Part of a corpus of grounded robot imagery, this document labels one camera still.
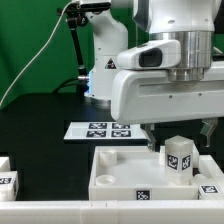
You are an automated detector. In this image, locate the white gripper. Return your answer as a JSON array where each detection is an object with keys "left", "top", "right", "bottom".
[{"left": 111, "top": 61, "right": 224, "bottom": 151}]

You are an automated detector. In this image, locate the white square tabletop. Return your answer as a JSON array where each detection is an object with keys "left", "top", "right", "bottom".
[{"left": 89, "top": 146, "right": 198, "bottom": 201}]

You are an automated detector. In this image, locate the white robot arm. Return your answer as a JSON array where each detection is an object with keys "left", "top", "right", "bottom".
[{"left": 111, "top": 0, "right": 224, "bottom": 145}]

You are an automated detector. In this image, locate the white right fence bar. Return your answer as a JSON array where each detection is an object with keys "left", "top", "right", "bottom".
[{"left": 198, "top": 155, "right": 224, "bottom": 188}]

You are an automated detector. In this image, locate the white fence bar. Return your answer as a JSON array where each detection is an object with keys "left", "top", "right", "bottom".
[
  {"left": 0, "top": 200, "right": 224, "bottom": 224},
  {"left": 0, "top": 157, "right": 10, "bottom": 172},
  {"left": 198, "top": 155, "right": 224, "bottom": 188}
]

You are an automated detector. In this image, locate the white front fence bar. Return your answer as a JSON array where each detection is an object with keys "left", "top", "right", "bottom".
[{"left": 0, "top": 200, "right": 224, "bottom": 224}]

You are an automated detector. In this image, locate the white left fence bar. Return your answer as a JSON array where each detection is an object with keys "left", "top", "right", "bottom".
[{"left": 0, "top": 157, "right": 10, "bottom": 172}]

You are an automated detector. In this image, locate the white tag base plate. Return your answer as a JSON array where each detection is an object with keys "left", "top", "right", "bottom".
[{"left": 64, "top": 122, "right": 145, "bottom": 140}]

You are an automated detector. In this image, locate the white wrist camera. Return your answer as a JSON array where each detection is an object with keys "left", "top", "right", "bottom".
[{"left": 117, "top": 40, "right": 181, "bottom": 70}]

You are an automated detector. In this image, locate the black camera stand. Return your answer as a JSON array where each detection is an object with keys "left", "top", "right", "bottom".
[{"left": 53, "top": 0, "right": 111, "bottom": 94}]

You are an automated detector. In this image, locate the white cable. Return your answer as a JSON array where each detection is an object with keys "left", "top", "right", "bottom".
[{"left": 0, "top": 0, "right": 75, "bottom": 107}]

